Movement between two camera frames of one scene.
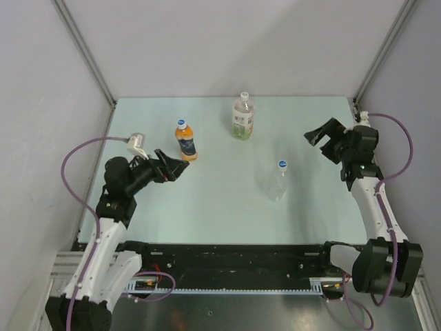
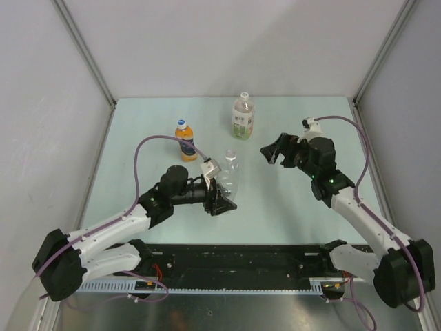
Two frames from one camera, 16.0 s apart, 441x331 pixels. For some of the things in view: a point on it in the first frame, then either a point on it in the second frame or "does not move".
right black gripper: x=333 y=127 -> x=286 y=145
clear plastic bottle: x=276 y=185 -> x=229 y=176
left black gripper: x=174 y=167 -> x=213 y=203
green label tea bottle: x=242 y=117 does not move
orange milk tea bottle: x=185 y=136 does not move
